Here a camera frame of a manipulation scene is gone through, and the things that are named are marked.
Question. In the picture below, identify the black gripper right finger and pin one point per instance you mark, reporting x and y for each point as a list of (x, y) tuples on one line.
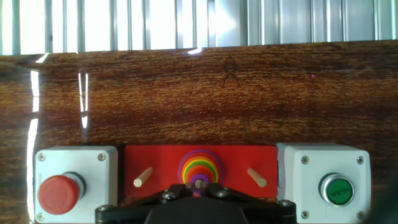
[(267, 211)]

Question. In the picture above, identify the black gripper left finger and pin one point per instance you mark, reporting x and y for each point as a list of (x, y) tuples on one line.
[(130, 211)]

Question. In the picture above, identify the small purple Hanoi block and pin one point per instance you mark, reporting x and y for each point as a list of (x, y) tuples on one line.
[(199, 178)]

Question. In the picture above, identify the red Hanoi base with pegs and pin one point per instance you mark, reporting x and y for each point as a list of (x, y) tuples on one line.
[(155, 161)]

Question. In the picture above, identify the white box green button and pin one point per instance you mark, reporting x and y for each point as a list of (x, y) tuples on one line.
[(306, 183)]

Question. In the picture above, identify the white box red button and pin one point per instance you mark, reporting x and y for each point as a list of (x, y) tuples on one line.
[(93, 168)]

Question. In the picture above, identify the wood grain board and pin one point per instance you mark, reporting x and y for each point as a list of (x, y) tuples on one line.
[(217, 105)]

